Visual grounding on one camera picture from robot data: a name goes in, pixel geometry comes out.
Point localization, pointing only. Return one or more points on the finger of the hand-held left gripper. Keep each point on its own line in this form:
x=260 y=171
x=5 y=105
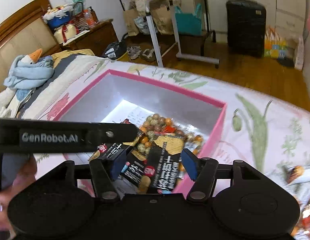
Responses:
x=112 y=136

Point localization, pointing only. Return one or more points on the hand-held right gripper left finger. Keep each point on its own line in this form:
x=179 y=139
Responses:
x=117 y=166

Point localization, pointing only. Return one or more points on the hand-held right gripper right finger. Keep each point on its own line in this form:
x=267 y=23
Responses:
x=188 y=163

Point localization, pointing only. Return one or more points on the black cracker packet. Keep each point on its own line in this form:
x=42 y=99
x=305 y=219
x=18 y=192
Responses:
x=107 y=151
x=165 y=170
x=135 y=171

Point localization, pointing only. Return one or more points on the clear bag of coated nuts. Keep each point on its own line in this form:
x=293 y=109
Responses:
x=157 y=127

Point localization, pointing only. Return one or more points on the pink cardboard box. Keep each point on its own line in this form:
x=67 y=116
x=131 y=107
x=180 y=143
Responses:
x=170 y=97

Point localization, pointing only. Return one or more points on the white snack bar packet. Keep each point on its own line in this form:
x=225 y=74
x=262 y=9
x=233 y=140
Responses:
x=299 y=173

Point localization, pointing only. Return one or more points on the instant noodle packet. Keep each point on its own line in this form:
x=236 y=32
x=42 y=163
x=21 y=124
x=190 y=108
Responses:
x=307 y=215

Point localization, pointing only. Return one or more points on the person's left hand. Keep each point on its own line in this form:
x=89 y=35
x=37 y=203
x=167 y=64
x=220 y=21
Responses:
x=22 y=181

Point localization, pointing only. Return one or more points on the light blue goose plush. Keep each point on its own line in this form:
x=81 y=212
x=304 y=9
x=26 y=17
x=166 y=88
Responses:
x=29 y=72

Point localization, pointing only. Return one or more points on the grey and yellow quilt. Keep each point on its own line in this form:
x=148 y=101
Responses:
x=62 y=62

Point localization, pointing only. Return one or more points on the floral printed bedsheet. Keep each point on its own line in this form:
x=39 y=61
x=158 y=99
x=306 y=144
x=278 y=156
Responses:
x=257 y=130

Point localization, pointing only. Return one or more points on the black bag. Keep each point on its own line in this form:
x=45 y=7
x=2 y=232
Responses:
x=116 y=48

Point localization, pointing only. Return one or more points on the grey sneaker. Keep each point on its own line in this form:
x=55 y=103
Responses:
x=133 y=51
x=148 y=55

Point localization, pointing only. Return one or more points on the wooden nightstand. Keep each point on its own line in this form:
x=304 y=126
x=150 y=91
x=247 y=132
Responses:
x=95 y=38

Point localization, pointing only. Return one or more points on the wooden headboard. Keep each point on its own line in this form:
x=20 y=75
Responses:
x=17 y=37

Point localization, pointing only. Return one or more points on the white bundle with red ribbon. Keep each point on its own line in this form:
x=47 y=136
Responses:
x=66 y=32

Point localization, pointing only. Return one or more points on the wooden rolling side table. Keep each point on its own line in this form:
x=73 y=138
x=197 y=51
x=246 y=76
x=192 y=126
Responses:
x=155 y=30

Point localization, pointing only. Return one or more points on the printed plastic bag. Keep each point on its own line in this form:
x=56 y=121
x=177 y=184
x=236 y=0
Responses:
x=142 y=25

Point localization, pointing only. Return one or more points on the brown paper bag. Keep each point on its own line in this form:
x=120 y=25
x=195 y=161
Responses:
x=131 y=22
x=162 y=20

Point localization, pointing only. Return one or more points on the red gift box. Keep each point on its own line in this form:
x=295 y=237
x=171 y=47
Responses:
x=80 y=20

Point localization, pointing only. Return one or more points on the orange bottle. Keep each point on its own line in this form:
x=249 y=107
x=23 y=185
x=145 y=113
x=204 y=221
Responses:
x=88 y=17

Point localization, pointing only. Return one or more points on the teal shopping bag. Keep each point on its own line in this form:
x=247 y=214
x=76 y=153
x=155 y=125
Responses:
x=188 y=21

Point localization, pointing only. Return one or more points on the black suitcase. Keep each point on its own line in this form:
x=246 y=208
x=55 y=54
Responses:
x=245 y=27

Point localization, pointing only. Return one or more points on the colourful gift bag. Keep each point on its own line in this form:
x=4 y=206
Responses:
x=276 y=45

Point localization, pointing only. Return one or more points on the white plastic bag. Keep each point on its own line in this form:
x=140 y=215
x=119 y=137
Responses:
x=299 y=52

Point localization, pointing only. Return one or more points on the white wardrobe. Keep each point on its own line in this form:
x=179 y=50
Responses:
x=287 y=5

